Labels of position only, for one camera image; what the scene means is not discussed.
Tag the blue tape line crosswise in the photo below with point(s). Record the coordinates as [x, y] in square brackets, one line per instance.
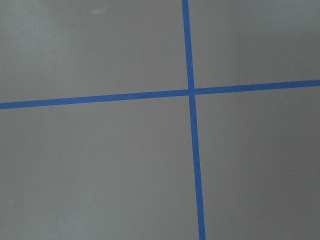
[159, 94]

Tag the blue tape line lengthwise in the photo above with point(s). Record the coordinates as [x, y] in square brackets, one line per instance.
[193, 120]

